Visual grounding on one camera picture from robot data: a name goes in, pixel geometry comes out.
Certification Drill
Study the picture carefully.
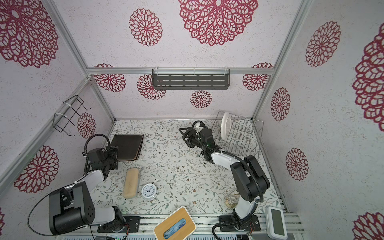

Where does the white digital timer display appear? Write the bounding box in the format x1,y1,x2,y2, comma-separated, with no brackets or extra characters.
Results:
266,206,288,240

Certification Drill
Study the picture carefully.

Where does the small white alarm clock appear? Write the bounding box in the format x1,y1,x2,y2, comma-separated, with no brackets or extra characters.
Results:
141,183,158,201

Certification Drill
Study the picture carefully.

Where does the black square plate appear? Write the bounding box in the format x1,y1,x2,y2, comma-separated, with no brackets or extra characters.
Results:
111,135,144,162

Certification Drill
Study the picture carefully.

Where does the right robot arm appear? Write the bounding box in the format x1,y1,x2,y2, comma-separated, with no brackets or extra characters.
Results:
179,127,271,221

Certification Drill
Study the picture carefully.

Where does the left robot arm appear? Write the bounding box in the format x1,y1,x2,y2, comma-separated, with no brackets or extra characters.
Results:
49,146,126,235

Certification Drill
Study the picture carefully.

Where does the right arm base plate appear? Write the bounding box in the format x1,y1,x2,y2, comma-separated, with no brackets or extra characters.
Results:
219,215,261,232

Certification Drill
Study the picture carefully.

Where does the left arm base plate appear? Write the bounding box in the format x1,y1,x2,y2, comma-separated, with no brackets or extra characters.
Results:
97,216,141,233

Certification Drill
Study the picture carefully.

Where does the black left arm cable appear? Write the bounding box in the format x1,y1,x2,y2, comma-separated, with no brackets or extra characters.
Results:
26,133,111,237

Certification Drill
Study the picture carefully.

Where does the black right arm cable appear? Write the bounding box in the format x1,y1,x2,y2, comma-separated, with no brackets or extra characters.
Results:
191,120,265,240

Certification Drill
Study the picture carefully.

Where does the grey wall shelf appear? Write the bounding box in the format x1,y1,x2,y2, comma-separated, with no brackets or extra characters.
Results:
152,69,231,90

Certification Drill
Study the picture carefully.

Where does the metal wire dish rack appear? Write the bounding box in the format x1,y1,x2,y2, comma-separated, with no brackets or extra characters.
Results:
212,111,268,173

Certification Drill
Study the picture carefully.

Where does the beige glasses case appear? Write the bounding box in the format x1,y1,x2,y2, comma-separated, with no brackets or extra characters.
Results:
123,168,140,199

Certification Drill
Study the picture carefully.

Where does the black wire wall basket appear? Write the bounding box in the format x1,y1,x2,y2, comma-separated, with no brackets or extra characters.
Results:
52,95,91,137

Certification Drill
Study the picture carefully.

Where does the bamboo lid tissue box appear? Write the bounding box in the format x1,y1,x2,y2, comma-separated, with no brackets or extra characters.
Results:
153,207,197,240

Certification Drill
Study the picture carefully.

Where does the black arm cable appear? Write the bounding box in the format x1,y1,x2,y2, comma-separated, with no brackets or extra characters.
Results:
191,120,265,240
26,133,111,237

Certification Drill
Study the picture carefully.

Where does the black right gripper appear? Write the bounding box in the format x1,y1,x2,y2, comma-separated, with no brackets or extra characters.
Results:
180,127,208,153

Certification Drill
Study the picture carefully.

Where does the white round floral plate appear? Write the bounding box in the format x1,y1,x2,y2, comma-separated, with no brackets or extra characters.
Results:
221,112,232,141

